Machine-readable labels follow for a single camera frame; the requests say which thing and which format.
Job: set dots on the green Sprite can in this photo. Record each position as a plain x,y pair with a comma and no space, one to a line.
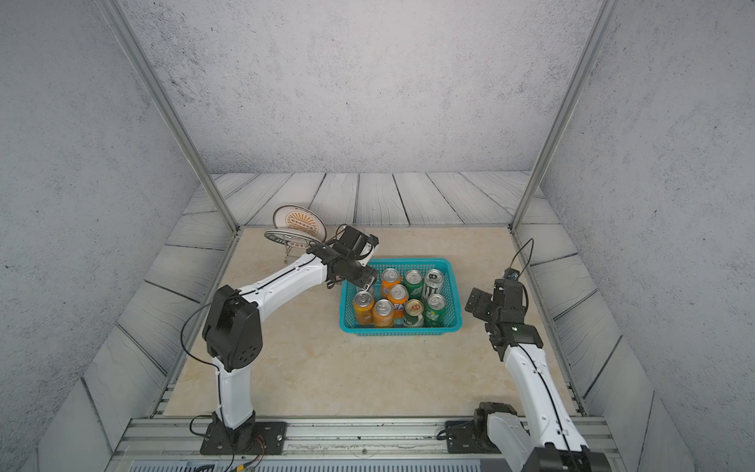
435,309

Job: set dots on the green white can front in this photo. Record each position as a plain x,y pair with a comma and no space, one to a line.
413,314

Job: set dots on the orange Fanta can middle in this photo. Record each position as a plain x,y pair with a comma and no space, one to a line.
398,296

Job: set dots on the orange can back row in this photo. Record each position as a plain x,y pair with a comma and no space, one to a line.
389,278

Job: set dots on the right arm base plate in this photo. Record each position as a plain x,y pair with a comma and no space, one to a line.
464,437

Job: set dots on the metal wire plate stand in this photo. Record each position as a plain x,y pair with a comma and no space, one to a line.
293,251

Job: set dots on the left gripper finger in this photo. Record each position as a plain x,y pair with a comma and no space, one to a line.
364,278
369,249

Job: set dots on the upright sunburst plate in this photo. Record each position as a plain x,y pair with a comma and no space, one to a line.
301,219

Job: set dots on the orange soda can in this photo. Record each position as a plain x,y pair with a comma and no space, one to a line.
363,305

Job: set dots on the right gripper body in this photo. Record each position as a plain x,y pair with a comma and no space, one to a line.
494,320

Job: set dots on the green rimmed plate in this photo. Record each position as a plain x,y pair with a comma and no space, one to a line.
292,238

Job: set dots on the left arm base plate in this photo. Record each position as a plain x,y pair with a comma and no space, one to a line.
250,439

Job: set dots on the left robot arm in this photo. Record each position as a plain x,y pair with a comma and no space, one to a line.
233,333

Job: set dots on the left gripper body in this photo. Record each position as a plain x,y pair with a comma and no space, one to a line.
353,265

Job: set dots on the aluminium front rail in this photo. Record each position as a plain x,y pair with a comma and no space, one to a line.
176,439

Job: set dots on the green can back row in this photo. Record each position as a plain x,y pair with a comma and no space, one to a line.
414,282

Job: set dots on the left aluminium frame post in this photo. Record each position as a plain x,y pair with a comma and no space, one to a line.
128,41

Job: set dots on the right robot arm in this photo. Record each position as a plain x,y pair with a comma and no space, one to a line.
550,441

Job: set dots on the orange can row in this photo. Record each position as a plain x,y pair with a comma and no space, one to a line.
389,278
383,314

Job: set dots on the aluminium frame post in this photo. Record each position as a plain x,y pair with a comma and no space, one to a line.
579,78
128,41

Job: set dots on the orange can front row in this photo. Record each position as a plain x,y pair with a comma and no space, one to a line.
383,314

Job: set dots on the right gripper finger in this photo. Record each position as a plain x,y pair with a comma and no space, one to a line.
511,275
480,305

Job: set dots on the teal plastic basket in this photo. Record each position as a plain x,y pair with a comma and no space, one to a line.
450,321

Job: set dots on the right aluminium frame post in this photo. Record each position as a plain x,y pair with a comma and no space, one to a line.
579,78

